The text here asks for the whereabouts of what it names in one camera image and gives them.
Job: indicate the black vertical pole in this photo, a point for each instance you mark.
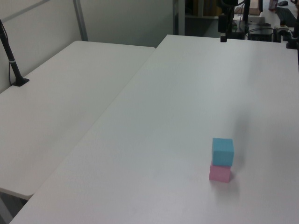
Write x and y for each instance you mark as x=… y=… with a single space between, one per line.
x=247 y=11

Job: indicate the blue foam cube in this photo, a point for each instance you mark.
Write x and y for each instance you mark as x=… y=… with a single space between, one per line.
x=223 y=151

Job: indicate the black clamp stand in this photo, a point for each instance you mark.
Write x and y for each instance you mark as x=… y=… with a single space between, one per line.
x=292 y=43

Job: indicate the black camera stand with foot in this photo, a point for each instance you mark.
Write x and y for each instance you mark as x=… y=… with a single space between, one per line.
x=21 y=82

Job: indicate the grey metal cabinet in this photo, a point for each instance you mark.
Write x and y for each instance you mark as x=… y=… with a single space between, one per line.
x=180 y=16

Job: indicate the black stand pole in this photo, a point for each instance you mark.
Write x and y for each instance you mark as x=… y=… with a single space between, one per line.
x=230 y=21

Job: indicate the black keyboard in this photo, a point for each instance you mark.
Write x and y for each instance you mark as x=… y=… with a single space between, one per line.
x=286 y=16

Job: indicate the brown cardboard box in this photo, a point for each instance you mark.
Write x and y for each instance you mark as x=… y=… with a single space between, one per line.
x=247 y=10

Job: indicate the black electronics box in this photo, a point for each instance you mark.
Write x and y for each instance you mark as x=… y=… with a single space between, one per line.
x=260 y=35

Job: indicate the pink foam cube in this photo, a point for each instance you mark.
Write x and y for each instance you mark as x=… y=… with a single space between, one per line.
x=219 y=173

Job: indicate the dark computer mouse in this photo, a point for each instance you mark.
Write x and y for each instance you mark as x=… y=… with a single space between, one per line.
x=283 y=3

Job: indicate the white side table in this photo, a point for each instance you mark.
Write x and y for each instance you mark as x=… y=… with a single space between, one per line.
x=58 y=105

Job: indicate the grey metal partition post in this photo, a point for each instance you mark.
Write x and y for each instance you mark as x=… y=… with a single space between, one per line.
x=81 y=23

